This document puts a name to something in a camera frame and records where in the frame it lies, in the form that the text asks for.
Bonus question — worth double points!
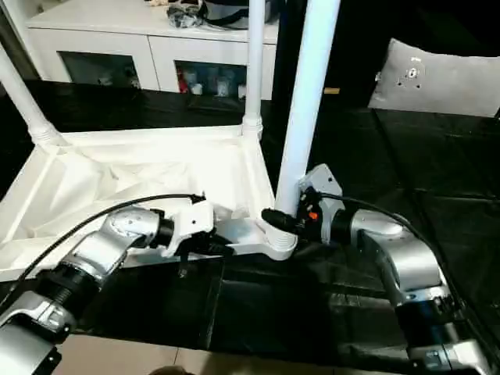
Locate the white glass-door cabinet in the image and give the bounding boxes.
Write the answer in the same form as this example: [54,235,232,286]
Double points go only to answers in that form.
[24,0,281,102]

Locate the white plastic table leg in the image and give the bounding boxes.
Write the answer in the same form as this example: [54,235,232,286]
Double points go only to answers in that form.
[0,44,66,150]
[240,0,272,138]
[261,0,342,254]

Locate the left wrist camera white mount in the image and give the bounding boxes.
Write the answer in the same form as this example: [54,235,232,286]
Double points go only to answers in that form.
[161,200,216,259]

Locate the dark robot lower body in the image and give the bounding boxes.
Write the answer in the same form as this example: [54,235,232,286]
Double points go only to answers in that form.
[151,364,189,375]

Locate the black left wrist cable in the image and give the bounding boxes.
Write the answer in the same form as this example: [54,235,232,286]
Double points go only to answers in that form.
[0,190,208,310]

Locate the black cabinet with yellow label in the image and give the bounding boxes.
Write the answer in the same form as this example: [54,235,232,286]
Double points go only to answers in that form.
[270,0,392,105]

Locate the white plastic table top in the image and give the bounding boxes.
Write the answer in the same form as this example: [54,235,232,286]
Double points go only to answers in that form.
[0,123,301,284]

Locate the dark clutter on cabinet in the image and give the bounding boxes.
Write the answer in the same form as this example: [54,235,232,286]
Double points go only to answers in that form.
[165,2,209,30]

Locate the grey helmet on cabinet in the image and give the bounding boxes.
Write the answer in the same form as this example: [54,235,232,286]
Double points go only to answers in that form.
[202,0,283,31]

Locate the black work mat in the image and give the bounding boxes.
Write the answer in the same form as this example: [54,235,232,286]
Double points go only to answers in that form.
[0,79,500,369]

